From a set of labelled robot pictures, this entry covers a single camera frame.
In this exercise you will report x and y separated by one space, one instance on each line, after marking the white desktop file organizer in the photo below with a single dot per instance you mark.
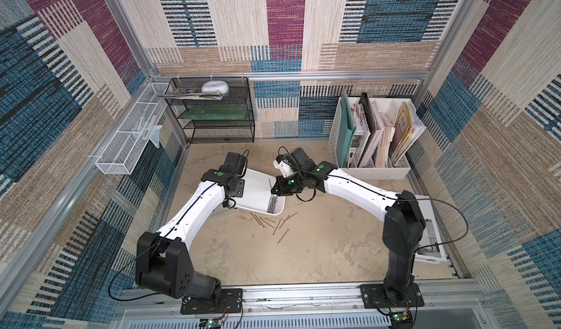
369 153

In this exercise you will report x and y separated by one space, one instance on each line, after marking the black wire mesh shelf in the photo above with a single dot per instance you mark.
217 131

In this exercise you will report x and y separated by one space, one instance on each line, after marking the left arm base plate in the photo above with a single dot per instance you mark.
228 302

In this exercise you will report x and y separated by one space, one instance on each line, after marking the steel nail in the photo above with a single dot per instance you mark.
257 220
271 209
283 236

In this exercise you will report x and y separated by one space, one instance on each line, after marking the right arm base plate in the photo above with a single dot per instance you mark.
379 296

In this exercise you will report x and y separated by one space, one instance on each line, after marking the magazines on black shelf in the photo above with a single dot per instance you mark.
190 93

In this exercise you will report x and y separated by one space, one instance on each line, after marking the green tray in shelf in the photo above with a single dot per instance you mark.
211 113

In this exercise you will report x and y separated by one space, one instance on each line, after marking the white plastic storage box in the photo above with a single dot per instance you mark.
257 194

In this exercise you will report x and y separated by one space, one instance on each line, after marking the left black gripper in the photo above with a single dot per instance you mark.
240 186

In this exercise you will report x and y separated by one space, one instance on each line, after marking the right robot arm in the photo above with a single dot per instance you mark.
403 222

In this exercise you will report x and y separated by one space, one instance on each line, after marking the brown envelopes in organizer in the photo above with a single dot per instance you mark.
407 130

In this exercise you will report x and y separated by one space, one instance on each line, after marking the white wire wall basket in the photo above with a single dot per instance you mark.
139 127

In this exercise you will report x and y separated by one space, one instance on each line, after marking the green folder in organizer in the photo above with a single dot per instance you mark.
346 132

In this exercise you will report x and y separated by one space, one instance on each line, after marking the black binder in organizer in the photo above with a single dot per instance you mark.
364 100

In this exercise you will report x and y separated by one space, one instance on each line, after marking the white Inedia magazine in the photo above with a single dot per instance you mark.
431 235

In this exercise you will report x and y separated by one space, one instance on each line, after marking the white round device on shelf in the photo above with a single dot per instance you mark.
215 87

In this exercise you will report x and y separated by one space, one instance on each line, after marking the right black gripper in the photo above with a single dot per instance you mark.
280 185

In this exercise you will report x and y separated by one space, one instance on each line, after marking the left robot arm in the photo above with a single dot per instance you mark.
163 262

